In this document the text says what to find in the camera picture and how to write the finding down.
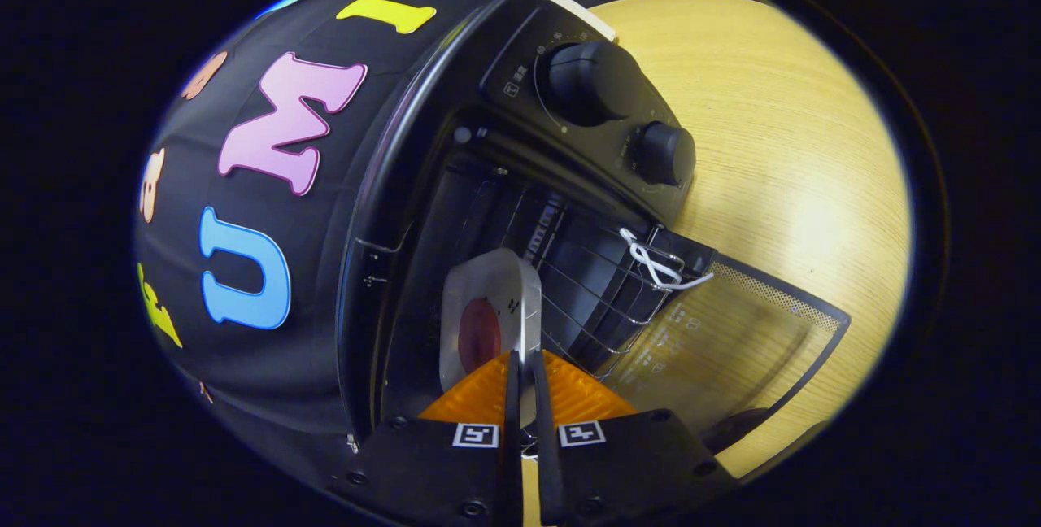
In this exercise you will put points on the white square plate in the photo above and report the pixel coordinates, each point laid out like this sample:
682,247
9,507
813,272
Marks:
504,275

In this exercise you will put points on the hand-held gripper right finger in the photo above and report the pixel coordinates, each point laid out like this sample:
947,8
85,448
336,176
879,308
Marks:
546,446

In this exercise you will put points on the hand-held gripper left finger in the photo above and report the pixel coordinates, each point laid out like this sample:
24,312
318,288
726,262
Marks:
512,446

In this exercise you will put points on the black toaster oven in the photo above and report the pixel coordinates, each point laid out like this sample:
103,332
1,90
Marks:
585,80

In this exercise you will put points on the white pop-up toaster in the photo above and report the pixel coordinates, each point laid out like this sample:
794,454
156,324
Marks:
569,10

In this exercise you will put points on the pink round food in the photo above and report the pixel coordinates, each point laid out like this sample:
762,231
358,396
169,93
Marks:
480,336

